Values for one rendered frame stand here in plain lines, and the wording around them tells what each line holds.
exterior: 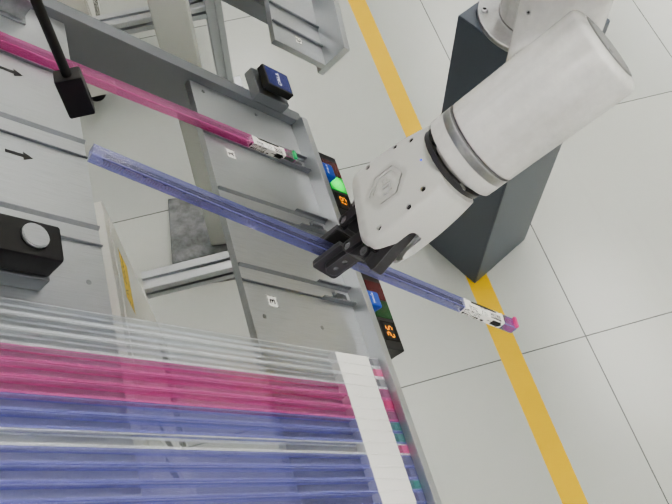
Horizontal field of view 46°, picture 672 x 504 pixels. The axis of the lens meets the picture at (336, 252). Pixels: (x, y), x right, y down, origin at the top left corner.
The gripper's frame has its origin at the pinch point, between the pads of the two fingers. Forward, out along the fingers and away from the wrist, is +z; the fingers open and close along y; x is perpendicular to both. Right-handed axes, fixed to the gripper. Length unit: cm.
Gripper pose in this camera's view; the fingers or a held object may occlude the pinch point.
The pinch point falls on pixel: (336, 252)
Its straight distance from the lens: 79.6
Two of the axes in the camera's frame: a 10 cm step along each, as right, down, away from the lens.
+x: 7.0, 4.3, 5.6
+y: 1.0, 7.3, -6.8
